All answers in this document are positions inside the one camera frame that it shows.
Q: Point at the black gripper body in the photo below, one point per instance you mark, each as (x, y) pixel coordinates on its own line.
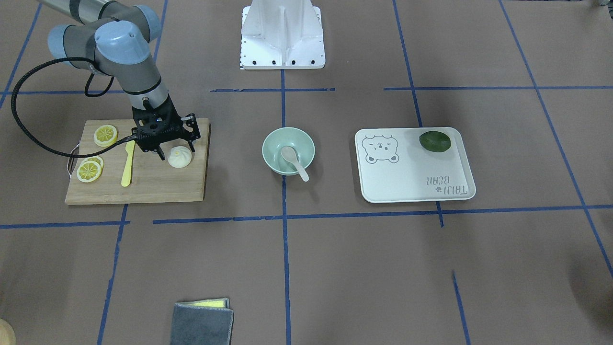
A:
(178, 125)

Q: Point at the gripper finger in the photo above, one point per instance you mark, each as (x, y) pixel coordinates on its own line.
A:
(160, 153)
(194, 136)

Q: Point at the white steamed bun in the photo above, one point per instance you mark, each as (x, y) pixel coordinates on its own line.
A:
(179, 157)

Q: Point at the white ceramic spoon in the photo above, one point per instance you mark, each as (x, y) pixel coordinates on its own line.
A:
(290, 155)

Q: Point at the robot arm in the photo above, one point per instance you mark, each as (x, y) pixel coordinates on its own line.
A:
(113, 39)

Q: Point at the mint green bowl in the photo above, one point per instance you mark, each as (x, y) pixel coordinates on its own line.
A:
(287, 136)

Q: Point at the yellow plastic knife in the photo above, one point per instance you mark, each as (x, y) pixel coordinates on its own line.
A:
(126, 176)

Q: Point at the bamboo cutting board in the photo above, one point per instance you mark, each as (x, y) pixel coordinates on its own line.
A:
(153, 180)

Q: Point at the lower lemon slice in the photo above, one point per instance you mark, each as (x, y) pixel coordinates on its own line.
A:
(105, 135)

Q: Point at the lemon slice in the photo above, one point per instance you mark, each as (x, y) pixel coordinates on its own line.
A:
(105, 135)
(90, 169)

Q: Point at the upper lemon slice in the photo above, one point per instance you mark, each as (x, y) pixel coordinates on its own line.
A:
(90, 169)

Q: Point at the grey folded cloth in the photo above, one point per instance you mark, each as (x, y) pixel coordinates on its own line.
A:
(202, 322)

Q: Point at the cream bear serving tray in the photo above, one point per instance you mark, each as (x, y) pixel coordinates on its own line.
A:
(394, 167)

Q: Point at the wooden mug tree stand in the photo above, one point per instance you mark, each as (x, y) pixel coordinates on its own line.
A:
(7, 334)

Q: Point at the green avocado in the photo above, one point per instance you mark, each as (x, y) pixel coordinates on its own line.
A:
(435, 141)

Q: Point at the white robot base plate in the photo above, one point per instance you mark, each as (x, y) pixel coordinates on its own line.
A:
(282, 34)

